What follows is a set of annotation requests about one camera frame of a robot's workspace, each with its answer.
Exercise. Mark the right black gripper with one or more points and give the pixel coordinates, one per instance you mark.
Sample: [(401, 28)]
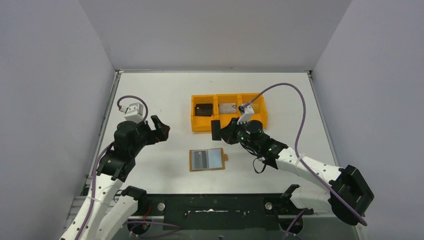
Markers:
[(228, 133)]

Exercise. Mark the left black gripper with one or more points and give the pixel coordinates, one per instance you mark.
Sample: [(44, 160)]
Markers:
[(151, 132)]

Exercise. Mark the tan leather card holder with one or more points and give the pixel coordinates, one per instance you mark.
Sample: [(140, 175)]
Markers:
[(217, 159)]

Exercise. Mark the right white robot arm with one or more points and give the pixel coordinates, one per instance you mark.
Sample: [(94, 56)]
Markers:
[(343, 191)]

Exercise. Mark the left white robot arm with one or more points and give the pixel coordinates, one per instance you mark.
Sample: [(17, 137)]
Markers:
[(129, 205)]

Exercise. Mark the silver credit card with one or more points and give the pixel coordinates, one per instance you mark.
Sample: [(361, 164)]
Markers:
[(227, 108)]

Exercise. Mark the black credit card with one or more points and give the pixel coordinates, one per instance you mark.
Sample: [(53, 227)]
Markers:
[(203, 110)]

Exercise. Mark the orange three-compartment tray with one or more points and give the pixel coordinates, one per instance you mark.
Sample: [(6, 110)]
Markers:
[(200, 124)]

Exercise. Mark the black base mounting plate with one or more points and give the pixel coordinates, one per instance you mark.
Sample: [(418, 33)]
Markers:
[(253, 212)]

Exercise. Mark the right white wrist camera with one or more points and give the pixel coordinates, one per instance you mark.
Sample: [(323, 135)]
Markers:
[(246, 114)]

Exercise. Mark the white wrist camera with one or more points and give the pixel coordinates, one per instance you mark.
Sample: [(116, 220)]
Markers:
[(133, 112), (246, 114)]

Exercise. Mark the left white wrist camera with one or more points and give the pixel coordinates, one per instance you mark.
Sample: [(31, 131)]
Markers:
[(133, 112)]

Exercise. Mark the aluminium frame rail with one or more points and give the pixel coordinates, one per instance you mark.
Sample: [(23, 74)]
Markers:
[(106, 122)]

